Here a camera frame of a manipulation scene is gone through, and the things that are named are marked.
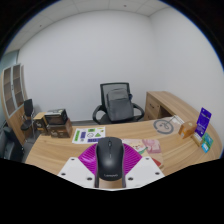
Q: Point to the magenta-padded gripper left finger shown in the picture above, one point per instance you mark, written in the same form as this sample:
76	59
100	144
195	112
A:
80	168

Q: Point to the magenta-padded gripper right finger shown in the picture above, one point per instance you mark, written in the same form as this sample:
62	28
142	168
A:
140	168

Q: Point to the black computer mouse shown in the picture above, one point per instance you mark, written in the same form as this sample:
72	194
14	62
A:
109	158

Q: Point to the colourful printed mouse pad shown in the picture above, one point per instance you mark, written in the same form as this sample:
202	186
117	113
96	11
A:
151	146

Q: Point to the white sheet with coloured shapes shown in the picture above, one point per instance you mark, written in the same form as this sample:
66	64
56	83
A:
87	135

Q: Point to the wide brown cardboard box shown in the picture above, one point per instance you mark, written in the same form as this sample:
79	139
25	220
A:
61	131

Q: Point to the black box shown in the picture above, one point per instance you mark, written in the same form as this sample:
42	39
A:
56	116

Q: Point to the small brown cardboard box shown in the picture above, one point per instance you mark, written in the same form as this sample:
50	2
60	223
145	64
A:
40	122

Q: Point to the small orange-brown box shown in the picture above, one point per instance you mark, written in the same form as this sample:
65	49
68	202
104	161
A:
187	130

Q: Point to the yellow wooden card stand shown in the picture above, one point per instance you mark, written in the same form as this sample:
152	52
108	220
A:
197	139

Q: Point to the grey backpack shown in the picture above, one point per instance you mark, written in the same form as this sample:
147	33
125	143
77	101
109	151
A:
119	105

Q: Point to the wooden side desk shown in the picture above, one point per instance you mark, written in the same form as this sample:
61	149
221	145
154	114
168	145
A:
166	101

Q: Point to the green and blue packet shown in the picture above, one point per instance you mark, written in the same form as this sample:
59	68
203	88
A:
207	142

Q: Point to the dark padded armchair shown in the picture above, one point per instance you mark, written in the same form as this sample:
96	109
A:
10	145

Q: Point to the purple upright card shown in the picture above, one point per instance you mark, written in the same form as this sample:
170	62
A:
203	121

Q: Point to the small black chair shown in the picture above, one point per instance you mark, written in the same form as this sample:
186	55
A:
28	108

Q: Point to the black mesh office chair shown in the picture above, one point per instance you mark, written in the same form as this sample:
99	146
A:
104	91

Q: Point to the wooden shelf unit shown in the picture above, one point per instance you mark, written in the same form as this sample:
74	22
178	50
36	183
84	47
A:
11	96

